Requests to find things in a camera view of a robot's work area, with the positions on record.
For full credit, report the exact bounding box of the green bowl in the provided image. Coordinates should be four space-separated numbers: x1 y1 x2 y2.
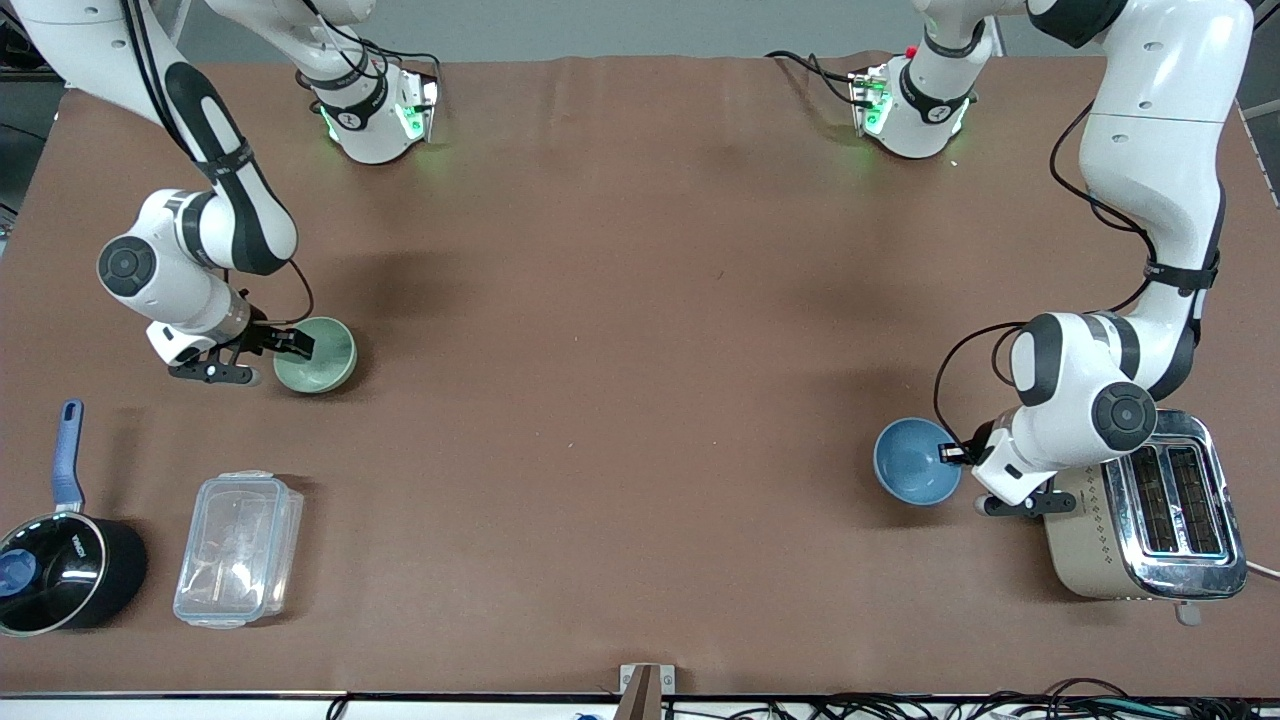
273 316 358 395

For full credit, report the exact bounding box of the blue bowl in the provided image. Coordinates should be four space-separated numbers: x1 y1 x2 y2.
873 417 963 507

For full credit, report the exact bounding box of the beige chrome toaster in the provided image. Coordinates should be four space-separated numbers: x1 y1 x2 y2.
1042 408 1250 627

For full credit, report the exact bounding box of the clear plastic food container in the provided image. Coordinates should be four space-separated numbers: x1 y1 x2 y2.
173 471 305 630

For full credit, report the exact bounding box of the glass pot lid blue knob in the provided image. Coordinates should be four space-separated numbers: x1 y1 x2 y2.
0 520 105 631

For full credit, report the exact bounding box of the brown table mat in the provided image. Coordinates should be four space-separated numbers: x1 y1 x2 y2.
0 52 1280 699

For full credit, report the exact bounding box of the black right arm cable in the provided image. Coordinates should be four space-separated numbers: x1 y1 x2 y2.
125 0 316 327

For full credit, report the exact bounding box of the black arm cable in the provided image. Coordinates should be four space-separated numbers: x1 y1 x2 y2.
933 98 1161 451
125 0 316 327

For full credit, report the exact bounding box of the black cable bundle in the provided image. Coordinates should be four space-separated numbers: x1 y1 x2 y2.
740 677 1280 720

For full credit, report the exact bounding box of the black saucepan blue handle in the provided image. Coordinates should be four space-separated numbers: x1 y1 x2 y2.
0 399 148 638

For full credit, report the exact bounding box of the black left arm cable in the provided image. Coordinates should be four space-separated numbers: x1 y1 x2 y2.
933 98 1161 451

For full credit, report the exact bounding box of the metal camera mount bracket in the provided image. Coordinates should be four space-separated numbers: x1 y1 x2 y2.
618 663 676 720

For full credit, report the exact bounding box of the black left base cable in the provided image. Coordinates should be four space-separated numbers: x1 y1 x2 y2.
764 49 863 105

